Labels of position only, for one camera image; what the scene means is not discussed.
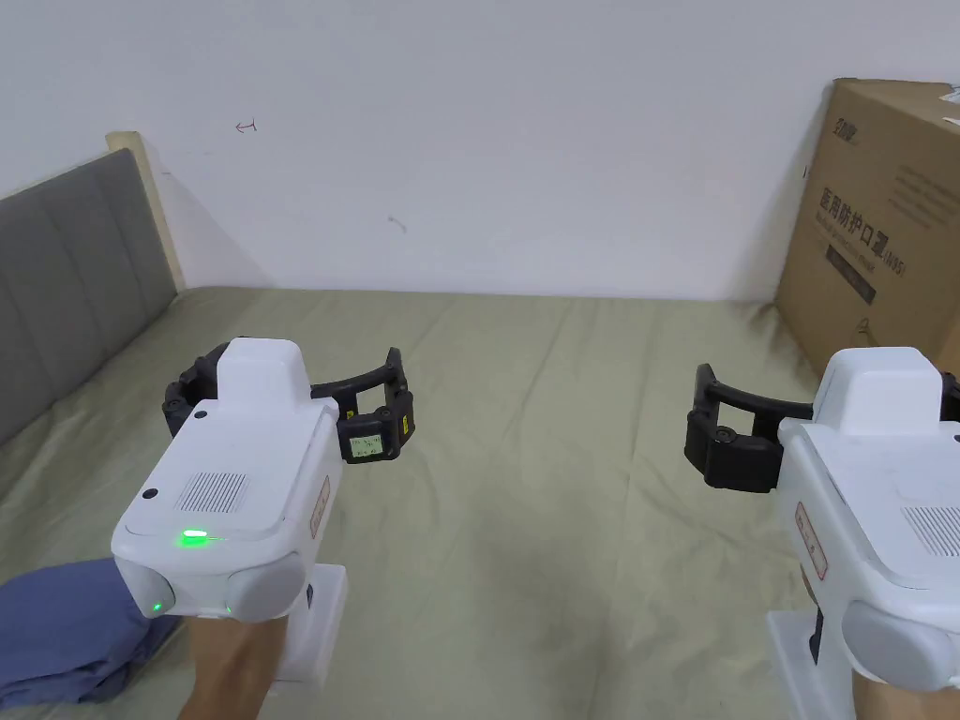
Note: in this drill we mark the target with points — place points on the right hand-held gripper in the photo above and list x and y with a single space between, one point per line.
870 487

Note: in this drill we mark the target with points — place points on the bed with pale green sheet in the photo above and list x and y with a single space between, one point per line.
525 450

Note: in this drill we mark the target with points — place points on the large brown cardboard carton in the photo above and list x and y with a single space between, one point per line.
885 225

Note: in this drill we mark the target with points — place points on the person's right hand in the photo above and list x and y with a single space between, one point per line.
911 705

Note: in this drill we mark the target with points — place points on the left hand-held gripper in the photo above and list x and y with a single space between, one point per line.
225 480

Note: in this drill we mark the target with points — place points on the person's left hand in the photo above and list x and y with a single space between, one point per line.
225 667

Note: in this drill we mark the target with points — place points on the grey padded headboard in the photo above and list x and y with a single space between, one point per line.
67 277

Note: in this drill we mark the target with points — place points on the blue garment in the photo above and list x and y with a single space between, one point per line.
60 630

